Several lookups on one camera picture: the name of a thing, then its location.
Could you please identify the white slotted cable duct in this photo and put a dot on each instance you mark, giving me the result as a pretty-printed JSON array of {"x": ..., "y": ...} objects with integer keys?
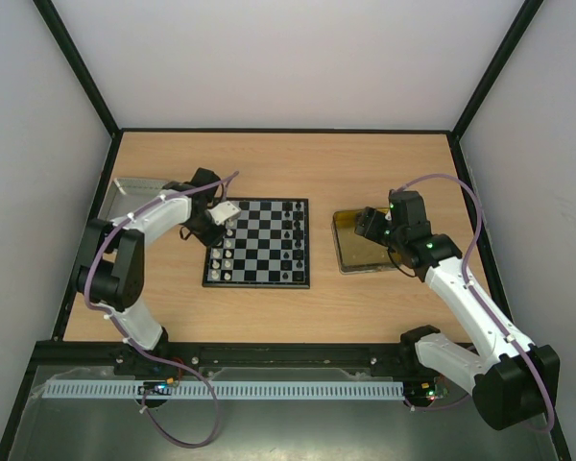
[{"x": 223, "y": 390}]

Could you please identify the silver tin lid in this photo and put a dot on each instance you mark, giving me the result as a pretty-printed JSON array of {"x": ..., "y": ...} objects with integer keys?
[{"x": 128, "y": 194}]

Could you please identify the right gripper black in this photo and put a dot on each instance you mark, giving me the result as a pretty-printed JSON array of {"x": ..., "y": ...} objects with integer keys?
[{"x": 370, "y": 226}]

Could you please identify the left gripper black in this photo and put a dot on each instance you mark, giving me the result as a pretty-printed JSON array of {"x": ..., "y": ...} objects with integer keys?
[{"x": 212, "y": 240}]

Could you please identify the gold tin box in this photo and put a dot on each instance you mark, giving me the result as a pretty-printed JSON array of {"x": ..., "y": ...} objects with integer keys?
[{"x": 356, "y": 254}]

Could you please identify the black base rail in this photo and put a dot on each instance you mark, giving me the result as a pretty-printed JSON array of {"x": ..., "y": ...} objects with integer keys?
[{"x": 379, "y": 360}]

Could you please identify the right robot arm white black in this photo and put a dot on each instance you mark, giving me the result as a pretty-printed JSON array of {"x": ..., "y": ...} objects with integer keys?
[{"x": 508, "y": 377}]

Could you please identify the black silver chess board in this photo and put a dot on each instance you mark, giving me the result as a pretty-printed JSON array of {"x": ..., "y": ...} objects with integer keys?
[{"x": 268, "y": 245}]

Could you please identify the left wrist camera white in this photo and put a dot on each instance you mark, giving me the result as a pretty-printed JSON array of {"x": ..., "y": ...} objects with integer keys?
[{"x": 224, "y": 211}]

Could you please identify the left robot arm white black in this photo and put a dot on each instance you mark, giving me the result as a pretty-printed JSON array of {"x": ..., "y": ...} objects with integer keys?
[{"x": 109, "y": 269}]

